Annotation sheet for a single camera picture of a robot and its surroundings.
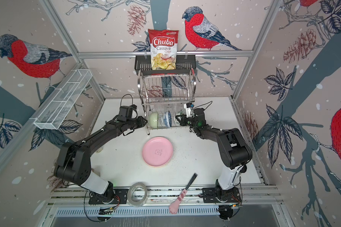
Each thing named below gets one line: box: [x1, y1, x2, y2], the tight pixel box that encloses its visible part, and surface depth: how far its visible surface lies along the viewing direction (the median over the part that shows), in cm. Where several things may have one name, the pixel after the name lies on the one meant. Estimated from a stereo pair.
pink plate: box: [142, 136, 174, 167], surface depth 90 cm
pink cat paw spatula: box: [169, 172, 198, 215], surface depth 73 cm
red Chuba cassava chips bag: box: [147, 28, 180, 70], surface depth 86 cm
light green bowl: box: [147, 112, 159, 129], surface depth 92 cm
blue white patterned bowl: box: [163, 110, 172, 128], surface depth 92 cm
